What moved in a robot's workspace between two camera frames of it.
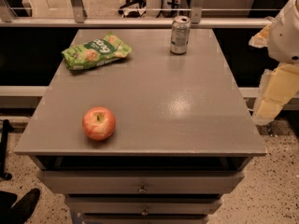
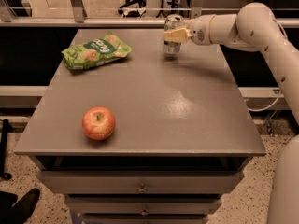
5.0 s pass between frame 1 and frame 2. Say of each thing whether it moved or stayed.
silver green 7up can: moved
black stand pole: stayed
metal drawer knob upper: stayed
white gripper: moved
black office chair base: stayed
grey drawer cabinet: stayed
